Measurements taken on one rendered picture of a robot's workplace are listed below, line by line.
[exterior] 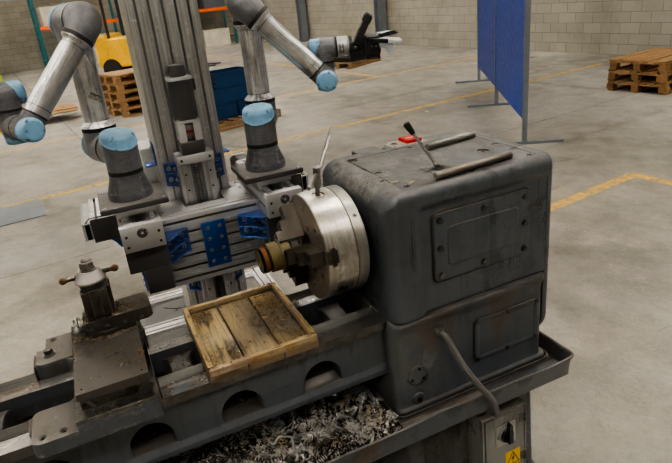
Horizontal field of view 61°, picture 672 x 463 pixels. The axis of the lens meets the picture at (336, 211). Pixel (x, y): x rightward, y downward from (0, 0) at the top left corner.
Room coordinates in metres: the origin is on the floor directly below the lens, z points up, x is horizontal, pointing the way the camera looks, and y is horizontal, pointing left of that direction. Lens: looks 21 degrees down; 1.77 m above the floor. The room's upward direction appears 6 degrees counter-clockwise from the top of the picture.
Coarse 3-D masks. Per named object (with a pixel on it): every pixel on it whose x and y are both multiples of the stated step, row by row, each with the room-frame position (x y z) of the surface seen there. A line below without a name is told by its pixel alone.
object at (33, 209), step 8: (0, 208) 5.51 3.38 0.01; (8, 208) 5.48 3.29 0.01; (16, 208) 5.45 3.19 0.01; (24, 208) 5.43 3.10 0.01; (32, 208) 5.40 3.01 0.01; (40, 208) 5.37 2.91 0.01; (0, 216) 5.25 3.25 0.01; (8, 216) 5.23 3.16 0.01; (16, 216) 5.20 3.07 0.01; (24, 216) 5.18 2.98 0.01; (32, 216) 5.15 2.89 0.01; (40, 216) 5.15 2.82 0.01; (0, 224) 5.02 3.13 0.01; (8, 224) 5.01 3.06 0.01
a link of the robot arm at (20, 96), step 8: (16, 80) 1.85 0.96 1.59; (0, 88) 1.79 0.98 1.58; (8, 88) 1.81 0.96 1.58; (16, 88) 1.82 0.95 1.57; (24, 88) 1.84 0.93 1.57; (0, 96) 1.78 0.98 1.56; (8, 96) 1.80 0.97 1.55; (16, 96) 1.81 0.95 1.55; (24, 96) 1.83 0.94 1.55; (0, 104) 1.79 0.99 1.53; (8, 104) 1.79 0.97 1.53; (16, 104) 1.81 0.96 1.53
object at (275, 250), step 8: (264, 248) 1.45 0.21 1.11; (272, 248) 1.44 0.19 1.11; (280, 248) 1.44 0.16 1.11; (288, 248) 1.46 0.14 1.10; (256, 256) 1.47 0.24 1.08; (264, 256) 1.42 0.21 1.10; (272, 256) 1.42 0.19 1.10; (280, 256) 1.43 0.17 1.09; (264, 264) 1.41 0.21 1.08; (272, 264) 1.42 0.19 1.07; (280, 264) 1.43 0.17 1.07; (264, 272) 1.42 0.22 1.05
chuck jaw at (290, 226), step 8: (280, 208) 1.56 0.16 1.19; (288, 208) 1.55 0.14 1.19; (288, 216) 1.53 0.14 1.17; (296, 216) 1.54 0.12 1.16; (280, 224) 1.51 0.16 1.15; (288, 224) 1.52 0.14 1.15; (296, 224) 1.52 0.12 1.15; (280, 232) 1.50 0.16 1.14; (288, 232) 1.50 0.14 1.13; (296, 232) 1.51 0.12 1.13; (304, 232) 1.51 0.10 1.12; (280, 240) 1.48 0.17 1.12; (288, 240) 1.50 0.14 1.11
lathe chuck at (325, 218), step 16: (304, 192) 1.54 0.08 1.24; (320, 192) 1.52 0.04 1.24; (304, 208) 1.48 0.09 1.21; (320, 208) 1.44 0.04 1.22; (336, 208) 1.45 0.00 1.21; (304, 224) 1.50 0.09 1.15; (320, 224) 1.40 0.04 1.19; (336, 224) 1.41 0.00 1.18; (304, 240) 1.55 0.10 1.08; (320, 240) 1.40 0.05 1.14; (336, 240) 1.38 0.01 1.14; (352, 240) 1.40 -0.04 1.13; (352, 256) 1.39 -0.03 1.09; (320, 272) 1.42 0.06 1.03; (336, 272) 1.37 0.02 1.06; (352, 272) 1.39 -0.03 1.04; (320, 288) 1.44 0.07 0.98; (336, 288) 1.39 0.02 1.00; (352, 288) 1.44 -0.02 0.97
